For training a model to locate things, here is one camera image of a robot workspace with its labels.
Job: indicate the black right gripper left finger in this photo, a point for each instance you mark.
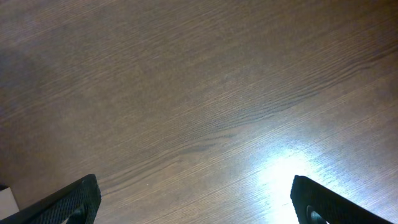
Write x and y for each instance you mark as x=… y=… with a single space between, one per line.
x=76 y=203

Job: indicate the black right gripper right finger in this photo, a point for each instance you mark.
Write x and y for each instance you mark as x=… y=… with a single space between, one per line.
x=314 y=203

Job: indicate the brown cardboard box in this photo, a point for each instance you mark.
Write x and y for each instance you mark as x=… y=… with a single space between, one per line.
x=8 y=204

